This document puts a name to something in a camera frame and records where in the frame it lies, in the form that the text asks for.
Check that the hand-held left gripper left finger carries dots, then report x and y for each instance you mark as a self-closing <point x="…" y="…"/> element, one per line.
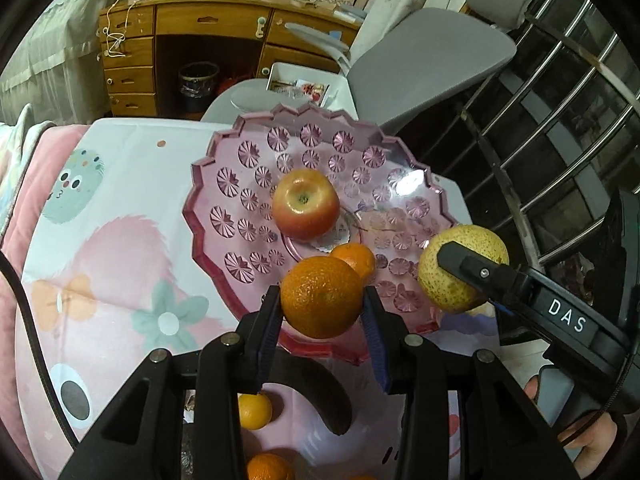
<point x="265" y="340"/>

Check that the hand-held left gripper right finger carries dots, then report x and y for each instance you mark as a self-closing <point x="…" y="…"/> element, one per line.
<point x="372" y="335"/>

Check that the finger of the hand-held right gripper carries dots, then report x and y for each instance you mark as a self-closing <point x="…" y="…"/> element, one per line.
<point x="520" y="330"/>
<point x="480" y="272"/>

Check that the yellow pear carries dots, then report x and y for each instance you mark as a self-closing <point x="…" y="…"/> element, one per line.
<point x="445" y="295"/>

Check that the large orange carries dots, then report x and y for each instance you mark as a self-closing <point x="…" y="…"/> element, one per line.
<point x="320" y="297"/>

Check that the small tangerine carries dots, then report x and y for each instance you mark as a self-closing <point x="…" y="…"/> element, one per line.
<point x="255" y="410"/>
<point x="357" y="260"/>
<point x="270" y="467"/>

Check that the dark overripe banana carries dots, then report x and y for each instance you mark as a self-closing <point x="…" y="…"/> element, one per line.
<point x="325" y="400"/>

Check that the pink glass fruit plate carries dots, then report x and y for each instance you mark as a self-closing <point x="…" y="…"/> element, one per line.
<point x="240" y="210"/>

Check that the person's right hand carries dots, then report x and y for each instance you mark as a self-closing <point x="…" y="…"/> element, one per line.
<point x="595" y="445"/>

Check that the red apple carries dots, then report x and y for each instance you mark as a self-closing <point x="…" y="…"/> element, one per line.
<point x="306" y="204"/>

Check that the metal railing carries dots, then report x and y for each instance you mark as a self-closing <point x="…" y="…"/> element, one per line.
<point x="530" y="87"/>

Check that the grey office chair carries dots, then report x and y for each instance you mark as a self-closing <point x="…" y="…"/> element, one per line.
<point x="430" y="50"/>

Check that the black trash bin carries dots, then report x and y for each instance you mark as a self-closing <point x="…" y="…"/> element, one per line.
<point x="197" y="85"/>

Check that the white storage box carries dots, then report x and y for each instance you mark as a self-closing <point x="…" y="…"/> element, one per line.
<point x="285" y="72"/>

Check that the pink blanket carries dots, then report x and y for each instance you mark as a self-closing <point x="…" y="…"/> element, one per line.
<point x="35" y="170"/>

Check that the wooden desk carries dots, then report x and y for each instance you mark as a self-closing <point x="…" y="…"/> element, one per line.
<point x="210" y="17"/>

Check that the white lace cover cloth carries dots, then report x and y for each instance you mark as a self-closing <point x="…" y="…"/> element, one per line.
<point x="60" y="50"/>

